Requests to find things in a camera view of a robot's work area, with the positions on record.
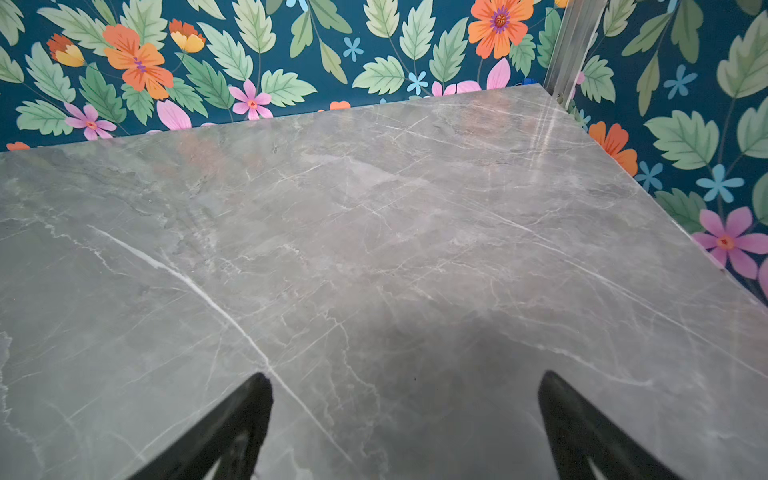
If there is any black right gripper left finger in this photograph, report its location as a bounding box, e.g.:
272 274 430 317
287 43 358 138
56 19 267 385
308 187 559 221
132 373 274 480

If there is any aluminium frame post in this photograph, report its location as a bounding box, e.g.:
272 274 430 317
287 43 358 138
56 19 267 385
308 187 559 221
543 0 607 110

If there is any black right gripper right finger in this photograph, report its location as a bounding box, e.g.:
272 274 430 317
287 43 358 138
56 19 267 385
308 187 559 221
537 370 679 479

